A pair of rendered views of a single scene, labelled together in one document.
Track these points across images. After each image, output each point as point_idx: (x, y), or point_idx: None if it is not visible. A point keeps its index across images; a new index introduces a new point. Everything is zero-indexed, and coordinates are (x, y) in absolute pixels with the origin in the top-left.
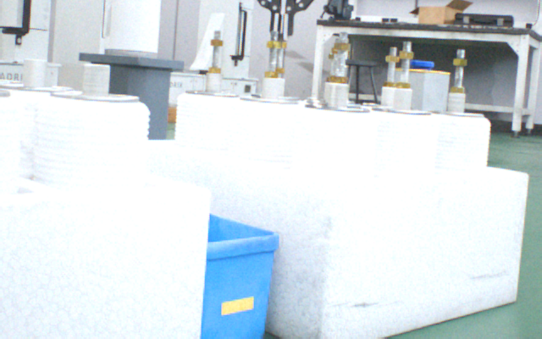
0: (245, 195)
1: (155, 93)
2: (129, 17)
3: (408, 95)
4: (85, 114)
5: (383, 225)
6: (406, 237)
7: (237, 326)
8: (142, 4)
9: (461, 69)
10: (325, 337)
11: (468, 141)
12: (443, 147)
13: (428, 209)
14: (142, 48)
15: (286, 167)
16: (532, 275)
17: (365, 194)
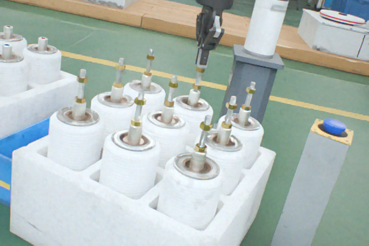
0: None
1: (251, 79)
2: (250, 29)
3: (131, 129)
4: None
5: (46, 193)
6: (65, 211)
7: (3, 193)
8: (258, 22)
9: (203, 132)
10: (11, 224)
11: (168, 188)
12: (162, 182)
13: (83, 205)
14: (252, 50)
15: None
16: None
17: (32, 167)
